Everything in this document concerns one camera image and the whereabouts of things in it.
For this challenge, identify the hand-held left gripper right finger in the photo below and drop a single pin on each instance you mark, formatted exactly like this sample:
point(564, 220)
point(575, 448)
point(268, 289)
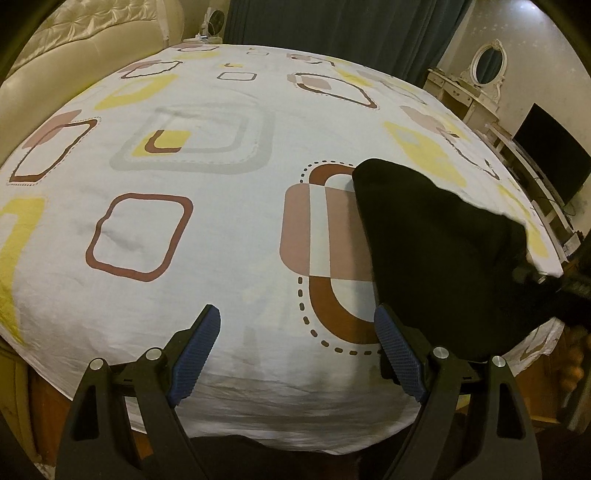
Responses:
point(397, 355)

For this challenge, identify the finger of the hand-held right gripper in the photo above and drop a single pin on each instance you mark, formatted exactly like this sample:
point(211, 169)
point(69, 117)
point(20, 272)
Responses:
point(531, 273)

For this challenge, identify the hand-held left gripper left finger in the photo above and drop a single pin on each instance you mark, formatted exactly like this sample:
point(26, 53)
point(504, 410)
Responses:
point(196, 360)

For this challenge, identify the black pants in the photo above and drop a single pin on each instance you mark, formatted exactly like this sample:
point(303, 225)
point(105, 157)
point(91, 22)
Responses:
point(438, 258)

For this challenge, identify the white television stand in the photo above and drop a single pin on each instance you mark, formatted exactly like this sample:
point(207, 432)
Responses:
point(535, 198)

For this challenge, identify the wooden cabinet with knobs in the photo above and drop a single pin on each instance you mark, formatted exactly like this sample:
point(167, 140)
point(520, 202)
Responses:
point(575, 369)

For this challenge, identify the black flat television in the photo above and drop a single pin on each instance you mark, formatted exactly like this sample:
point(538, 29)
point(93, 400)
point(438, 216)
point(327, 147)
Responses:
point(558, 157)

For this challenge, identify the patterned white bed sheet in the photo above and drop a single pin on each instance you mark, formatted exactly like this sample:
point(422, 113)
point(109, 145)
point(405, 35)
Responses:
point(207, 207)

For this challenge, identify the white dressing table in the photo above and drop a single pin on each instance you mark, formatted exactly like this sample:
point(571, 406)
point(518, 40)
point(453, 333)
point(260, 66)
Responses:
point(457, 97)

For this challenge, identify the oval white vanity mirror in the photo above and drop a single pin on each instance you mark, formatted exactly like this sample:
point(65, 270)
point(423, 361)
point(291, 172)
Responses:
point(485, 67)

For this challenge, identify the teal curtain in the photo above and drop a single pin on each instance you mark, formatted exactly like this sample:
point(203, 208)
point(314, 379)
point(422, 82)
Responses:
point(346, 32)

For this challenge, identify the small white fan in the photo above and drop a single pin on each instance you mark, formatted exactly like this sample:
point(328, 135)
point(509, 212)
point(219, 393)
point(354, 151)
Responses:
point(214, 23)

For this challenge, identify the cream tufted headboard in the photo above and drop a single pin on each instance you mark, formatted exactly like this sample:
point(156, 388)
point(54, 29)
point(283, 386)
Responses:
point(69, 41)

